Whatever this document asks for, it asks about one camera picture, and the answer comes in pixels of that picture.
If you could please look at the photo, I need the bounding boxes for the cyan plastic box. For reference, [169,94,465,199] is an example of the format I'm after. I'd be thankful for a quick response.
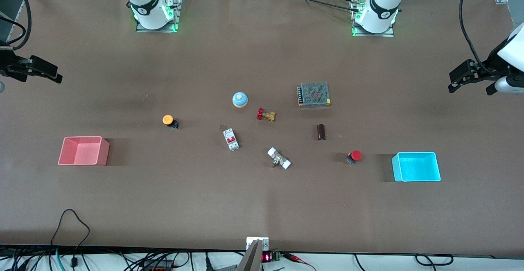
[391,151,442,182]

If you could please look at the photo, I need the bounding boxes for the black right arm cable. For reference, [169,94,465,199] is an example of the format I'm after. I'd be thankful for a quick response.
[0,0,32,51]

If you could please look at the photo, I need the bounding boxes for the silver metal bracket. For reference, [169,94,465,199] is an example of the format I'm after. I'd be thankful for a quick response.
[246,237,270,252]

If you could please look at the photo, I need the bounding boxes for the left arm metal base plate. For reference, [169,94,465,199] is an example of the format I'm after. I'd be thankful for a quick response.
[351,0,395,38]

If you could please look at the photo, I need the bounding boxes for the red clip lead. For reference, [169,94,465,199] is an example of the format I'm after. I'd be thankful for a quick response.
[285,253,316,271]

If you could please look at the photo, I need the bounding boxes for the grey camera mount bar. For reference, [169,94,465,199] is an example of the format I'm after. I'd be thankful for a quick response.
[237,239,263,271]

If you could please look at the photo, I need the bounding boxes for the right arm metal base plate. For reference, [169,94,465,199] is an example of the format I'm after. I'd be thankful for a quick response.
[136,0,183,33]

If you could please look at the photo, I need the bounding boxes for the black looped table cable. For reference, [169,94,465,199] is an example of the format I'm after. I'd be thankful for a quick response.
[50,209,90,268]

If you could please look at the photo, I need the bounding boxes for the metal mesh power supply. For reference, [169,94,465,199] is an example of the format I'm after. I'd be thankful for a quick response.
[297,82,332,108]

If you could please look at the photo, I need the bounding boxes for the pink plastic box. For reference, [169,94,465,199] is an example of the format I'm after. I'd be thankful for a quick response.
[58,136,110,166]

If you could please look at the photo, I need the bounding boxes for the brass valve red handle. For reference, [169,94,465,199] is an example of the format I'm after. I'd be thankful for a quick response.
[256,107,277,122]

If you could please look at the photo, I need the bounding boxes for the yellow push button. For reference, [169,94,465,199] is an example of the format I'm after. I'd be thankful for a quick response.
[162,115,180,131]

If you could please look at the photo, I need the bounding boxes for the metal fitting white caps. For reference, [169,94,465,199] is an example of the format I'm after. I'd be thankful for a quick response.
[267,147,292,170]

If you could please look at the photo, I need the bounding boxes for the white red circuit breaker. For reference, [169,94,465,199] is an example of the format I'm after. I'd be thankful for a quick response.
[223,128,240,151]

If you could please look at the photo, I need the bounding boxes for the black coiled floor cable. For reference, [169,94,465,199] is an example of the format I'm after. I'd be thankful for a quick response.
[415,253,454,267]

